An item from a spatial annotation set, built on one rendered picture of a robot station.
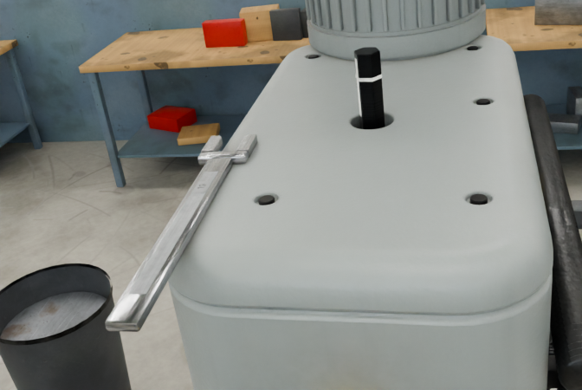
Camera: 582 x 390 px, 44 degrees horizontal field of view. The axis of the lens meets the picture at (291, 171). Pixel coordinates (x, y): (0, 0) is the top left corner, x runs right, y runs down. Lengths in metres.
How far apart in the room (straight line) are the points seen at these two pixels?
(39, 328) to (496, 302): 2.61
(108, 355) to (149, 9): 3.07
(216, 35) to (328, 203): 4.13
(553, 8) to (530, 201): 3.94
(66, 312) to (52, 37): 3.15
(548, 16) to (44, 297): 3.07
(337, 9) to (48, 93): 5.28
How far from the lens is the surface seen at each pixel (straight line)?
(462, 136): 0.57
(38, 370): 2.79
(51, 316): 3.00
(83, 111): 5.88
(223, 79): 5.32
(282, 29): 4.53
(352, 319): 0.44
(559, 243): 0.60
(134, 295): 0.42
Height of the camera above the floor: 2.13
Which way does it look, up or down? 26 degrees down
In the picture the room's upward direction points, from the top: 8 degrees counter-clockwise
